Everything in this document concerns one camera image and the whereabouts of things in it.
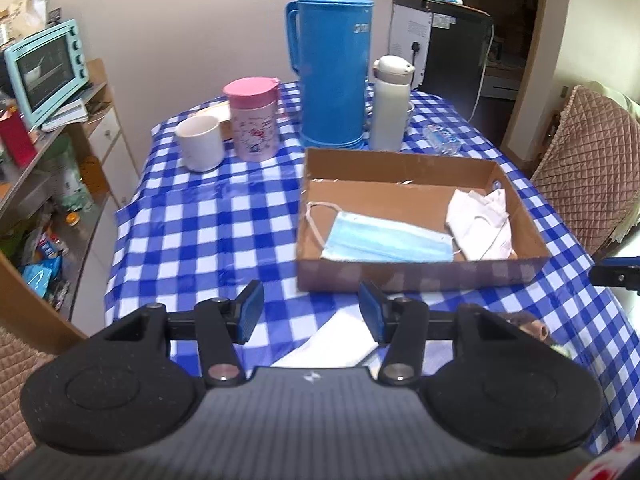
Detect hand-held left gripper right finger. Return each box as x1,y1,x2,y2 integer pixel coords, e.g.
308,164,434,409
359,280,531,386

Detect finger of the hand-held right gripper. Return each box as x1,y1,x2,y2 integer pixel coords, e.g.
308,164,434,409
589,256,640,291

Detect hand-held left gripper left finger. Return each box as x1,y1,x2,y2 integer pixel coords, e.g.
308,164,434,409
100,280,266,389

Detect cardboard box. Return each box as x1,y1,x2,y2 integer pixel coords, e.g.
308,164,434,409
296,147,552,294

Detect purple velvet scrunchie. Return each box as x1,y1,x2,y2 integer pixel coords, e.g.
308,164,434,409
502,311,551,344

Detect blue face mask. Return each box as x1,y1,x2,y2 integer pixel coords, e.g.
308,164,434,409
306,201,463,264

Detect blue white checked tablecloth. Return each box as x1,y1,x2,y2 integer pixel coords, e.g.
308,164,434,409
104,80,640,461

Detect brown quilted chair cover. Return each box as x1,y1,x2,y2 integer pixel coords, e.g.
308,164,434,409
529,85,640,262

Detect white face mask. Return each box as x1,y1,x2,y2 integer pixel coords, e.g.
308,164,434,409
445,187,519,262

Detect clear plastic packet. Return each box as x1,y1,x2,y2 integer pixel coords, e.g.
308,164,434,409
422,124,464,157

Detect red white patterned cloth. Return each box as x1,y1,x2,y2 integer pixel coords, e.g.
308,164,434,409
570,439,640,480

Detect pink cartoon cup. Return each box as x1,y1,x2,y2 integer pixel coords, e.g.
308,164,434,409
222,76,281,163

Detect tan box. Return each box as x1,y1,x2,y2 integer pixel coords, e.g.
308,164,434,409
197,101,234,142

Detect white insulated bottle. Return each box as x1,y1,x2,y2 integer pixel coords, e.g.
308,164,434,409
369,55,417,153

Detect blue snack packet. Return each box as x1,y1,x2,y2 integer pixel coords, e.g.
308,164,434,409
20,255,64,302

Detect green white package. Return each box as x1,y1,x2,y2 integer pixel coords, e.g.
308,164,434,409
52,136,94,212

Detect wooden shelf unit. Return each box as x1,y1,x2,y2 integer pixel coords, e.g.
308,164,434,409
0,57,142,342

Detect brown quilted cushion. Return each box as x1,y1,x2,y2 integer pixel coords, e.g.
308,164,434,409
0,327,59,467

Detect blue thermos jug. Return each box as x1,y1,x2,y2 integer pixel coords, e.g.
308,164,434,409
285,0,376,151

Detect white notebook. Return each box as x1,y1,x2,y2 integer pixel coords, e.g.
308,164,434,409
42,99,92,132

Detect black white appliance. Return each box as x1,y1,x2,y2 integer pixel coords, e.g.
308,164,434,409
387,0,496,107

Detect red can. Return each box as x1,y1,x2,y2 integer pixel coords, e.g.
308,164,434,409
0,107,37,169

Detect mint toaster oven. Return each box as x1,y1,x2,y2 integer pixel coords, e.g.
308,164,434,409
4,19,94,129

